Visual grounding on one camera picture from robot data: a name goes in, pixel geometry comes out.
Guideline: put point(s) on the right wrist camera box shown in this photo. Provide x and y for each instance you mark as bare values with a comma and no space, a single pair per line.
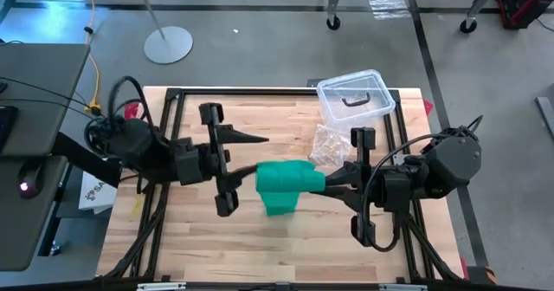
396,191

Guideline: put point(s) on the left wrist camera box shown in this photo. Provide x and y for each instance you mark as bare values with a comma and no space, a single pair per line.
188,161

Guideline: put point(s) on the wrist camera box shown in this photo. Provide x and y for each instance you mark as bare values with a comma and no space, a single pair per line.
188,161
396,191

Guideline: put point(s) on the green elastic bandage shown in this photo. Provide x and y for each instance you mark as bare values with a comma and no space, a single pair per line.
285,178

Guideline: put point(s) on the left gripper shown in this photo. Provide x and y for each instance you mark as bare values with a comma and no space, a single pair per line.
215,161

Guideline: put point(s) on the red corner piece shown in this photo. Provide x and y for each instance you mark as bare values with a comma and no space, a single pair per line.
132,109
428,107
464,268

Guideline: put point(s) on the white floor lamp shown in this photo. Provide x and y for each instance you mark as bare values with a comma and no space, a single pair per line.
169,45

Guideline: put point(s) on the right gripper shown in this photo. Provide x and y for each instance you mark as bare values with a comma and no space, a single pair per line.
370,187

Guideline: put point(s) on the clear plastic floor sheet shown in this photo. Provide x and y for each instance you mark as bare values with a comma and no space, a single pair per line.
387,3

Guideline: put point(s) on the red and black crate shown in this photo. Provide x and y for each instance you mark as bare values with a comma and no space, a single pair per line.
528,1

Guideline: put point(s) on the black computer mouse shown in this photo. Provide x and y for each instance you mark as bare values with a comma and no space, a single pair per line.
30,178

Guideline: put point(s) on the crumpled clear plastic bag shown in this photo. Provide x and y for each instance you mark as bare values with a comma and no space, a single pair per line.
331,146

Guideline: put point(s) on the grey desk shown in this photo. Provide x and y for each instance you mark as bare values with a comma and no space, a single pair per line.
43,66

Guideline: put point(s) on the clear plastic container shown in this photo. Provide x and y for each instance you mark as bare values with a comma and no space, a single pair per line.
372,87

